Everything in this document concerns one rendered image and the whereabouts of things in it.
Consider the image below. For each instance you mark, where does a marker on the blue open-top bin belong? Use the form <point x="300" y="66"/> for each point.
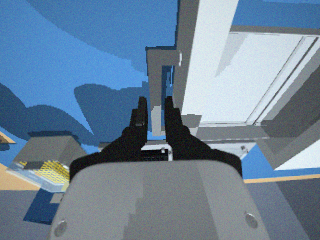
<point x="43" y="207"/>

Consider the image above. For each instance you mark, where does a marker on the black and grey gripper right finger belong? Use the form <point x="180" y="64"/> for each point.
<point x="185" y="146"/>

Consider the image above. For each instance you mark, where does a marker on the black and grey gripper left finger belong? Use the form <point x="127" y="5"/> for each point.
<point x="126" y="148"/>

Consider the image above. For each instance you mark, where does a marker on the blue bench mat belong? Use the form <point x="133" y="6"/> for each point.
<point x="78" y="67"/>

